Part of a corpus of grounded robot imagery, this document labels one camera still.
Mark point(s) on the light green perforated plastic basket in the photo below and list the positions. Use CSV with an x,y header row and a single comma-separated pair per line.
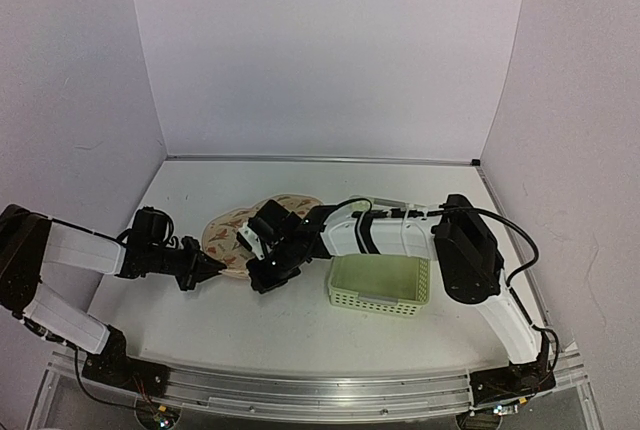
x,y
382,285

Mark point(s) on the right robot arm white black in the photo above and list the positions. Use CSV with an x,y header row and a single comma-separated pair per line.
x,y
478,252

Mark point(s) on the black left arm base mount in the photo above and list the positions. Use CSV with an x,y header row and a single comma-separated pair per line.
x,y
113,367

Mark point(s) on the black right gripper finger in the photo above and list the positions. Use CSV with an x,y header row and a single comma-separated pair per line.
x,y
267,230
267,275

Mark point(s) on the aluminium front rail frame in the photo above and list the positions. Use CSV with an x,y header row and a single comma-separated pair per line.
x,y
328,400

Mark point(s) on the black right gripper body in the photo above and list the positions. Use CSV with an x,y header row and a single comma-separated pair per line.
x,y
283,256

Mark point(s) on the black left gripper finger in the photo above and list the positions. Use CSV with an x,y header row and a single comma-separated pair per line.
x,y
191,250
198,270

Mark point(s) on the beige patterned mesh laundry bag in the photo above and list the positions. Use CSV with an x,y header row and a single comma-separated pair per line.
x,y
219,240

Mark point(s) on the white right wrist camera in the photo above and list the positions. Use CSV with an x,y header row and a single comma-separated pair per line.
x,y
249,240

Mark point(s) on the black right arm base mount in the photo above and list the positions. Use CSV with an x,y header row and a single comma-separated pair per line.
x,y
510,383

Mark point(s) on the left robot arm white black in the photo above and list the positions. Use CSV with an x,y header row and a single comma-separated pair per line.
x,y
34,245

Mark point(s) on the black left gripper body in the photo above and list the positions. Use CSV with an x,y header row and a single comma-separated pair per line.
x,y
166,260

